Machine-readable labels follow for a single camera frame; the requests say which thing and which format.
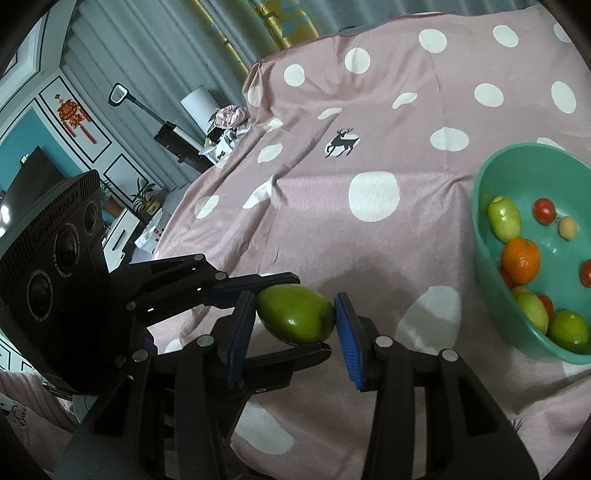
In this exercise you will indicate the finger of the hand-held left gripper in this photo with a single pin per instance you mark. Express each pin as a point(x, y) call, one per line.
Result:
point(221, 293)
point(295, 357)

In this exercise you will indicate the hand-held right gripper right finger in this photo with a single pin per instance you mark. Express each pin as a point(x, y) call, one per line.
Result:
point(347, 337)

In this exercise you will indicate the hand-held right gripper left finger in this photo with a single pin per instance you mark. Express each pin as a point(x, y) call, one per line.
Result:
point(241, 332)

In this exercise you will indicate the large green mango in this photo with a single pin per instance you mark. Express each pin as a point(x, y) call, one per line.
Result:
point(295, 314)

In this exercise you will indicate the green plastic basin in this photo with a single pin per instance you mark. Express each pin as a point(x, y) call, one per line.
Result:
point(489, 300)

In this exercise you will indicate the small red tomato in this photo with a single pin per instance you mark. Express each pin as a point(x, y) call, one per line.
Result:
point(545, 211)

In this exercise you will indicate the small yellow plum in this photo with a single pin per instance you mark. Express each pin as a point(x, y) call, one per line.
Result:
point(568, 228)

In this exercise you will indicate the white cabinet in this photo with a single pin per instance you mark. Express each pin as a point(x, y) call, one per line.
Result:
point(122, 235)

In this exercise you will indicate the potted plant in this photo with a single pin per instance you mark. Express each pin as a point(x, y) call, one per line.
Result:
point(144, 196)
point(110, 198)

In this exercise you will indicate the black television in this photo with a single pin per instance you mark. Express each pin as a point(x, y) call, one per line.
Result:
point(32, 175)

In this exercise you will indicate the pink fleece clothing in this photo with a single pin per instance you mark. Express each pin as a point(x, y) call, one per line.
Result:
point(27, 406)

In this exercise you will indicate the black and white bag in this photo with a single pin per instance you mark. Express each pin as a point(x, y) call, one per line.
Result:
point(224, 141)

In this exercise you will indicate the black stick vacuum cleaner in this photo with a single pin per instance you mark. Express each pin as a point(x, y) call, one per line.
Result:
point(173, 138)

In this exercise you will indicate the pink crumpled cloth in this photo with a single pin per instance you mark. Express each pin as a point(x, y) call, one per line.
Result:
point(231, 116)

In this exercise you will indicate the white cylindrical lamp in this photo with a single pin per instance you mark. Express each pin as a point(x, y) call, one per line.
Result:
point(198, 106)

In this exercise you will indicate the orange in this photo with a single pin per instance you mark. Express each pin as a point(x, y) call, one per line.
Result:
point(521, 261)

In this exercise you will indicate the pink polka-dot blanket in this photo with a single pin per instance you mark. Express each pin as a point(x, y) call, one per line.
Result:
point(369, 138)

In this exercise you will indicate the grey curtain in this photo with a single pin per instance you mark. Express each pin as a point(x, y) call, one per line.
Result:
point(152, 55)

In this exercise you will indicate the yellow patterned curtain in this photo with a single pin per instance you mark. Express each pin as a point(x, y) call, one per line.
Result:
point(286, 23)

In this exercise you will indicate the red knot wall ornament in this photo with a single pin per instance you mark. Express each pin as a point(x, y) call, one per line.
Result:
point(71, 115)

